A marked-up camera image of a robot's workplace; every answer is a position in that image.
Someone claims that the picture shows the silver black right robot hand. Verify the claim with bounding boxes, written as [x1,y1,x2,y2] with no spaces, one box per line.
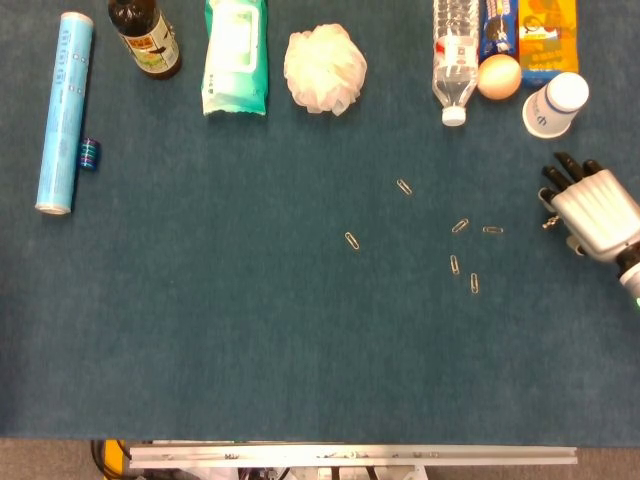
[537,151,640,263]

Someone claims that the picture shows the teal felt table cover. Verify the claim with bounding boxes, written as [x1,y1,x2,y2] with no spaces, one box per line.
[0,0,640,444]

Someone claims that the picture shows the blue cling film roll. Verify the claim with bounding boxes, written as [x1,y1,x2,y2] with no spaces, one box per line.
[34,11,96,217]

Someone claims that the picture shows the yellow frame part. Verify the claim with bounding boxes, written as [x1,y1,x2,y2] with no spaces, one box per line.
[102,439,127,475]

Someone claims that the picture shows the aluminium profile rail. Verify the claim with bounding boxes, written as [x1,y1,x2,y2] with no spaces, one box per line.
[128,443,579,470]

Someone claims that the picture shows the dark brown sauce bottle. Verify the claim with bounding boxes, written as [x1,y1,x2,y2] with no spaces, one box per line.
[107,0,183,81]

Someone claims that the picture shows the clear plastic water bottle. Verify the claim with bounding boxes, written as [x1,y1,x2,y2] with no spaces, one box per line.
[431,0,481,128]

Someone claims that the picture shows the orange yellow snack box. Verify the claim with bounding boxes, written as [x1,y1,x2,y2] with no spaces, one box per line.
[517,0,581,90]

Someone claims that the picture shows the small teal striped spool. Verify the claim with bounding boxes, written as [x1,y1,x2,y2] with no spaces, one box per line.
[79,136,103,173]

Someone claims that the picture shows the white mesh bath sponge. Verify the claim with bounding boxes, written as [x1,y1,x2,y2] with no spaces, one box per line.
[282,22,369,118]

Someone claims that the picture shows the blue cookie pack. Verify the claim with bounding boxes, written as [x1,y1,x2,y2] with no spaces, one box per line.
[478,0,521,58]

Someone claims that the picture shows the beige egg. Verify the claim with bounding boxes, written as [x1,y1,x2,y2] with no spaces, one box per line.
[476,53,523,101]

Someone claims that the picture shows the green wet wipes pack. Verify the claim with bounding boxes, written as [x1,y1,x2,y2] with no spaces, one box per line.
[200,0,271,118]

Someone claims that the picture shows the white paper cup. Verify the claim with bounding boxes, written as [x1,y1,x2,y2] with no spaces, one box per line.
[521,71,591,140]

